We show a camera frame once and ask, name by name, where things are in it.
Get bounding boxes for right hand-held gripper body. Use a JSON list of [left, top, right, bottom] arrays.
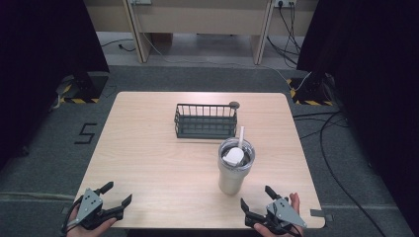
[[245, 197, 308, 235]]

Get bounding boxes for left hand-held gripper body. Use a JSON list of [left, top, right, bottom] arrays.
[[75, 188, 125, 230]]

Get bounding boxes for white tumbler cup clear lid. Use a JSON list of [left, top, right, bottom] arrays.
[[216, 137, 257, 196]]

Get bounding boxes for white straw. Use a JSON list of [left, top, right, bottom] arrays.
[[238, 125, 246, 150]]

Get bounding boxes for dark wire basket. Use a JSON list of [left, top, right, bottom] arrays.
[[173, 103, 239, 140]]

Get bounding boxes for person's right hand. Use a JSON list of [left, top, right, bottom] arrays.
[[254, 192, 308, 237]]

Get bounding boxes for person's left hand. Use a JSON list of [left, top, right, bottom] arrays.
[[66, 205, 119, 237]]

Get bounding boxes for grey tape strip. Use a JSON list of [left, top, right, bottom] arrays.
[[309, 208, 334, 222]]

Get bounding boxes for black tape numeral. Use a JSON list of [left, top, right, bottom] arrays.
[[73, 122, 99, 145]]

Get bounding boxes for black stand base striped tape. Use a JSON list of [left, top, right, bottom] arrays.
[[56, 73, 110, 105], [286, 71, 336, 107]]

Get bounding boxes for black curtain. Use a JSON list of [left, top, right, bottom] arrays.
[[0, 0, 111, 170], [295, 0, 419, 237]]

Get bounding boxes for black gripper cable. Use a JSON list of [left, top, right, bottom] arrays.
[[60, 195, 84, 235]]

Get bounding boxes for long black floor cables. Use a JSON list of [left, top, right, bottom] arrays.
[[292, 111, 387, 237]]

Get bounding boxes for short black floor cable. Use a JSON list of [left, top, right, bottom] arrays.
[[100, 39, 137, 53]]

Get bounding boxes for black power cables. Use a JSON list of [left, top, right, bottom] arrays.
[[266, 2, 302, 69]]

